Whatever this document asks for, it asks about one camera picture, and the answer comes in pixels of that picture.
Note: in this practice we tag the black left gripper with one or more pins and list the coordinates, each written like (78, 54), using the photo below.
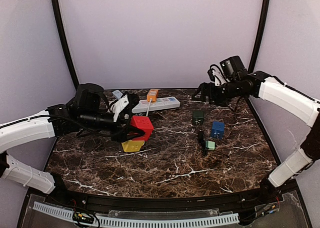
(124, 128)

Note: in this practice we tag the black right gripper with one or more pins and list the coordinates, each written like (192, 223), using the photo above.
(212, 93)

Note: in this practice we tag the yellow cube socket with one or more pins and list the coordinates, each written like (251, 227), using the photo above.
(132, 145)

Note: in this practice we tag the red cube socket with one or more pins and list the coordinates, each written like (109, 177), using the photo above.
(143, 123)

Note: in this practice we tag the dark green cube socket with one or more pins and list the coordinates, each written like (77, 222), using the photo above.
(198, 117)

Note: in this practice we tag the blue cube socket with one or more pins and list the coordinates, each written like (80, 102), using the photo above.
(217, 130)

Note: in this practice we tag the light green plug adapter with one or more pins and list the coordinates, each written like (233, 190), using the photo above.
(210, 145)

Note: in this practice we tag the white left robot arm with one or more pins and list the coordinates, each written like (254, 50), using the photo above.
(37, 127)

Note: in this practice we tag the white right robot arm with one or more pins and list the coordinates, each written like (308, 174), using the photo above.
(269, 88)

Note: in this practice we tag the orange plug adapter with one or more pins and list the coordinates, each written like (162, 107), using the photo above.
(152, 95)

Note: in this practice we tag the long white power strip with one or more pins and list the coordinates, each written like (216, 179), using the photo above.
(159, 104)

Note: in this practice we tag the small blue-white power strip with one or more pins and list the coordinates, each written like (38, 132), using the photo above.
(117, 94)

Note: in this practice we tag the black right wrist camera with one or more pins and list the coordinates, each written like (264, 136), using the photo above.
(233, 68)

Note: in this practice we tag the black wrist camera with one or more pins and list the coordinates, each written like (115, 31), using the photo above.
(233, 68)
(88, 97)

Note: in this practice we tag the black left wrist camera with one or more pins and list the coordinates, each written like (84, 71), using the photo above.
(88, 97)

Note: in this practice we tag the black front rail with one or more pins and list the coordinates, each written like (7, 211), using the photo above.
(239, 201)

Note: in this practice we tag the white slotted cable duct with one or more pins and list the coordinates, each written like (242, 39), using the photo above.
(119, 219)

